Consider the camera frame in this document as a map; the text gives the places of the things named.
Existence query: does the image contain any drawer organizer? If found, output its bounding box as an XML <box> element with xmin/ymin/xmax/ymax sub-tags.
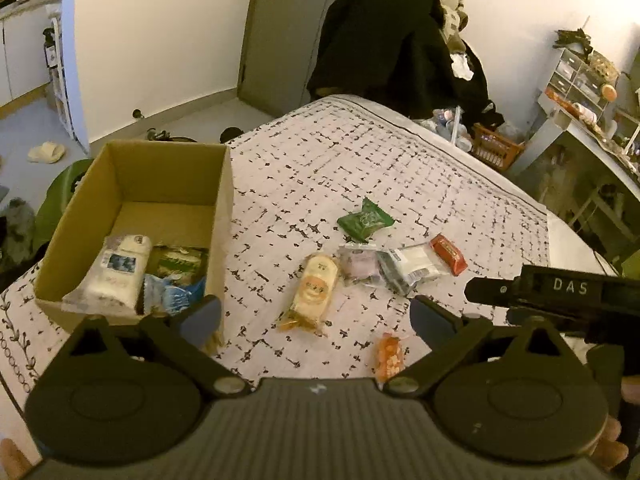
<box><xmin>542</xmin><ymin>47</ymin><xmax>618</xmax><ymax>111</ymax></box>

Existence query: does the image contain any white cloth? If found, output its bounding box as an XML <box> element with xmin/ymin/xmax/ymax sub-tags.
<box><xmin>450</xmin><ymin>52</ymin><xmax>475</xmax><ymax>81</ymax></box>

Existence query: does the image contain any orange basket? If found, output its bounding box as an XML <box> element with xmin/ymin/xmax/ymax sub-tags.
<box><xmin>472</xmin><ymin>122</ymin><xmax>526</xmax><ymax>171</ymax></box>

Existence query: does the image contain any grey door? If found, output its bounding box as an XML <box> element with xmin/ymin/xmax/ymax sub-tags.
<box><xmin>239</xmin><ymin>0</ymin><xmax>351</xmax><ymax>116</ymax></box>

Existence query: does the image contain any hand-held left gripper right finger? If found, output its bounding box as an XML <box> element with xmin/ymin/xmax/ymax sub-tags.
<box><xmin>381</xmin><ymin>294</ymin><xmax>582</xmax><ymax>399</ymax></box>

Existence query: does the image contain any clear grey snack packet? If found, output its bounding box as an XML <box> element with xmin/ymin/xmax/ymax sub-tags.
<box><xmin>375</xmin><ymin>242</ymin><xmax>443</xmax><ymax>296</ymax></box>

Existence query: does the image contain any pink clear snack packet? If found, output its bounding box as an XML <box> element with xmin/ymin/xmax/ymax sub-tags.
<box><xmin>337</xmin><ymin>242</ymin><xmax>383</xmax><ymax>286</ymax></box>

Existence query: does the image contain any white storage rack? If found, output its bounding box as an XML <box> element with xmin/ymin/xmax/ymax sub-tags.
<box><xmin>42</xmin><ymin>15</ymin><xmax>76</xmax><ymax>136</ymax></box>

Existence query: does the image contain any dark green snack packet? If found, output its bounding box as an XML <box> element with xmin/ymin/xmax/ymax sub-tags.
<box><xmin>336</xmin><ymin>197</ymin><xmax>395</xmax><ymax>238</ymax></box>

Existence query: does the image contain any white blue-label snack packet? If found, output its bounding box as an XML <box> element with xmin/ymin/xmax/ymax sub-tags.
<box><xmin>62</xmin><ymin>234</ymin><xmax>153</xmax><ymax>311</ymax></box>

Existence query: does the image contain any green plastic object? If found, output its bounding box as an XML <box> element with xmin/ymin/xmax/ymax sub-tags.
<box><xmin>34</xmin><ymin>159</ymin><xmax>96</xmax><ymax>256</ymax></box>

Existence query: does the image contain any beige slipper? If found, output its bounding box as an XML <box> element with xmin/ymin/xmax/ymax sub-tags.
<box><xmin>27</xmin><ymin>142</ymin><xmax>66</xmax><ymax>164</ymax></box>

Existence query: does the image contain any white kitchen cabinet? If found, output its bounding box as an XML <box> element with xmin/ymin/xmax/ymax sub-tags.
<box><xmin>0</xmin><ymin>5</ymin><xmax>56</xmax><ymax>108</ymax></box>

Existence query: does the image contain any woven basket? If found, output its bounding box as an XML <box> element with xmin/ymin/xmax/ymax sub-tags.
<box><xmin>589</xmin><ymin>50</ymin><xmax>620</xmax><ymax>81</ymax></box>

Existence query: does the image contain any dark green plant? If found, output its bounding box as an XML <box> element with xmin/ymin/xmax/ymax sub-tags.
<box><xmin>552</xmin><ymin>27</ymin><xmax>593</xmax><ymax>53</ymax></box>

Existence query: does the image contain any white mattress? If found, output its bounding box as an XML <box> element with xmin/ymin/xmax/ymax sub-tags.
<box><xmin>545</xmin><ymin>210</ymin><xmax>623</xmax><ymax>281</ymax></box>

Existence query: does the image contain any blue snack packet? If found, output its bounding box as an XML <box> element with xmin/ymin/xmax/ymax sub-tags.
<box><xmin>142</xmin><ymin>274</ymin><xmax>207</xmax><ymax>317</ymax></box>

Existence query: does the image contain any person's right hand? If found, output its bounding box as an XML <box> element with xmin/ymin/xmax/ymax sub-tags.
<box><xmin>592</xmin><ymin>416</ymin><xmax>632</xmax><ymax>472</ymax></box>

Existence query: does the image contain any green white snack packet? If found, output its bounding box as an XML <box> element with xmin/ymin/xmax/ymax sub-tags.
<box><xmin>150</xmin><ymin>245</ymin><xmax>210</xmax><ymax>281</ymax></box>

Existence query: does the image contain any floor bottle clutter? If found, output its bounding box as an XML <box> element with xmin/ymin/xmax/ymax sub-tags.
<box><xmin>420</xmin><ymin>107</ymin><xmax>473</xmax><ymax>151</ymax></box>

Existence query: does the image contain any orange snack packet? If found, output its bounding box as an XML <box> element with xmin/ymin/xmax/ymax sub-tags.
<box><xmin>376</xmin><ymin>332</ymin><xmax>406</xmax><ymax>378</ymax></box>

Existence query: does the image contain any large black coat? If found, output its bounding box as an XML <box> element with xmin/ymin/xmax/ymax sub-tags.
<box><xmin>306</xmin><ymin>0</ymin><xmax>501</xmax><ymax>121</ymax></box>

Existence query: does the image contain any yellow bread packet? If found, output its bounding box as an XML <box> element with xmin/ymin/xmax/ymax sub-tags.
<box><xmin>277</xmin><ymin>254</ymin><xmax>341</xmax><ymax>333</ymax></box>

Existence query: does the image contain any grey fluffy slipper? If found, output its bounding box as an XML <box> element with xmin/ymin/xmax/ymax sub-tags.
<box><xmin>0</xmin><ymin>199</ymin><xmax>36</xmax><ymax>256</ymax></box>

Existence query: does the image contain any red snack packet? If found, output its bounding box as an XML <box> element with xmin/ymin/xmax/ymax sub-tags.
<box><xmin>430</xmin><ymin>233</ymin><xmax>467</xmax><ymax>277</ymax></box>

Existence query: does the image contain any white desk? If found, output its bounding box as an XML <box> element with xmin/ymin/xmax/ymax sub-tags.
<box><xmin>510</xmin><ymin>105</ymin><xmax>640</xmax><ymax>231</ymax></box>

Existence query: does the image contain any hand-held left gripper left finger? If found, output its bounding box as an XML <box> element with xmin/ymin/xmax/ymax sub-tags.
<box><xmin>60</xmin><ymin>294</ymin><xmax>252</xmax><ymax>403</ymax></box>

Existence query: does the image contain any patterned bedspread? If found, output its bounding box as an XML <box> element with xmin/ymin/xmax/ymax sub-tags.
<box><xmin>0</xmin><ymin>94</ymin><xmax>551</xmax><ymax>401</ymax></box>

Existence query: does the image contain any dark floor object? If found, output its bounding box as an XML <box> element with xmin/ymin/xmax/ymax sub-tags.
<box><xmin>146</xmin><ymin>128</ymin><xmax>198</xmax><ymax>144</ymax></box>

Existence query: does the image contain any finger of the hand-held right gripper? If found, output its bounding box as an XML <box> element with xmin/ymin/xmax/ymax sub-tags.
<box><xmin>464</xmin><ymin>276</ymin><xmax>524</xmax><ymax>307</ymax></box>

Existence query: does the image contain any cardboard box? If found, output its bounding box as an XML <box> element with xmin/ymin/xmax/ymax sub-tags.
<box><xmin>34</xmin><ymin>141</ymin><xmax>235</xmax><ymax>357</ymax></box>

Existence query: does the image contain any patterned hoodie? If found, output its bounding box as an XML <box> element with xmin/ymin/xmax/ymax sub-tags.
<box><xmin>380</xmin><ymin>0</ymin><xmax>471</xmax><ymax>56</ymax></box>

